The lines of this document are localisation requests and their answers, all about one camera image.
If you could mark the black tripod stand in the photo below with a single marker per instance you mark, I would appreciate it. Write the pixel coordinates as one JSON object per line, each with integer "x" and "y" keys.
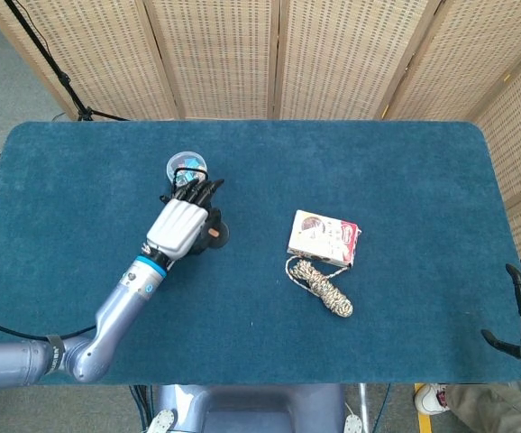
{"x": 57, "y": 74}

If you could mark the silver robot base body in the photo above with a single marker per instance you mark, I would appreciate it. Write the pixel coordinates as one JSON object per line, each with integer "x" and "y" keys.
{"x": 251, "y": 408}

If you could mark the blue carpet table mat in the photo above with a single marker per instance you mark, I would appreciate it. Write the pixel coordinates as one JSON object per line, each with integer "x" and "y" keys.
{"x": 377, "y": 180}

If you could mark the small black round object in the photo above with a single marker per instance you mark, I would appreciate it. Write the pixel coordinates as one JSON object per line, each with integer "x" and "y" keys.
{"x": 221, "y": 233}

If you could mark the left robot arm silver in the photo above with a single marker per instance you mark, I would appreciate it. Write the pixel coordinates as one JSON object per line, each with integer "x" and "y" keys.
{"x": 107, "y": 315}

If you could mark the white sneaker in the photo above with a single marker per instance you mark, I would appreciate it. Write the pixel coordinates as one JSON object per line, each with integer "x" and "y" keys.
{"x": 431, "y": 398}

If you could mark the olive trouser leg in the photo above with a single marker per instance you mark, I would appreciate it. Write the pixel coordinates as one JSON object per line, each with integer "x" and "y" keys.
{"x": 486, "y": 406}

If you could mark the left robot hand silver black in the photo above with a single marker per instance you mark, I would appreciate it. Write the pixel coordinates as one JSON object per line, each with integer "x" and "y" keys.
{"x": 177, "y": 227}

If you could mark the clear round plastic container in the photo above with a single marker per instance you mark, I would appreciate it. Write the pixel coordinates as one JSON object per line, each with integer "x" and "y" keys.
{"x": 184, "y": 160}

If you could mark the printed snack box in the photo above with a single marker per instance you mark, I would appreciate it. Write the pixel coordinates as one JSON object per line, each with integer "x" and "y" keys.
{"x": 319, "y": 239}

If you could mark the woven wooden folding screen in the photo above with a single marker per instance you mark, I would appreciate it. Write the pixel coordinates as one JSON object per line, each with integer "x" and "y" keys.
{"x": 224, "y": 58}

